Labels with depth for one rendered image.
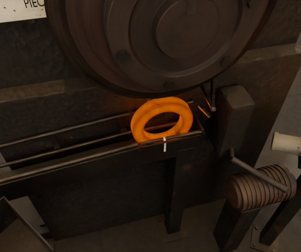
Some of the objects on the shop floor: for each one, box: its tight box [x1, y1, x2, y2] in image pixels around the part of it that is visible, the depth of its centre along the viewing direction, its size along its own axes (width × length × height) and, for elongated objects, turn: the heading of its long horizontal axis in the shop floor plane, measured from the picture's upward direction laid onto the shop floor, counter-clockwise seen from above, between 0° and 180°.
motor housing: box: [213, 164, 297, 252], centre depth 118 cm, size 13×22×54 cm, turn 105°
